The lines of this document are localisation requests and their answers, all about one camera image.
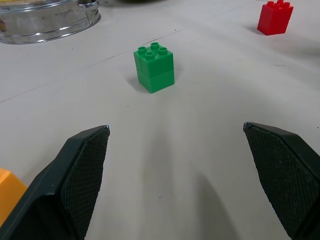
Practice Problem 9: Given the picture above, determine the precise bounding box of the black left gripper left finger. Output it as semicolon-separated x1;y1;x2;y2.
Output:
0;124;111;240

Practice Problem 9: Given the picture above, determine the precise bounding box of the silver metal pot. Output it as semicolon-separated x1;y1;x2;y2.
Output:
0;0;102;45

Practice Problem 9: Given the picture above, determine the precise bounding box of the green toy brick stack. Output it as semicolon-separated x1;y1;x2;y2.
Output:
133;42;176;94

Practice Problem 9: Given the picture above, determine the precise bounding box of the orange toy brick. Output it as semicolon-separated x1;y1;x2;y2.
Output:
0;167;29;226

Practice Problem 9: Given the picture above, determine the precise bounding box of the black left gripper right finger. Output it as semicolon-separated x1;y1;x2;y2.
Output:
242;121;320;240

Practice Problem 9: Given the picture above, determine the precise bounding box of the red toy brick stack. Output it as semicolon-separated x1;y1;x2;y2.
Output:
256;0;294;36

